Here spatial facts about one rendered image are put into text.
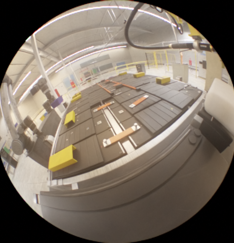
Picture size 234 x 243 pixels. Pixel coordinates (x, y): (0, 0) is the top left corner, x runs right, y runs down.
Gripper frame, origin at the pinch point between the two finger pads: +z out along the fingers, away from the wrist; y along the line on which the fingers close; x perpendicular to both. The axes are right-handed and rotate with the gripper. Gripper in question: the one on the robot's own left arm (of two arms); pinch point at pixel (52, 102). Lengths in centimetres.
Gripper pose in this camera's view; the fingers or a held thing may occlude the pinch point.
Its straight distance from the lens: 119.6
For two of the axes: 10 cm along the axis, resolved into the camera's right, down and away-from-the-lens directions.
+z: 2.8, 7.2, 6.3
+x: -3.7, -5.3, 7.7
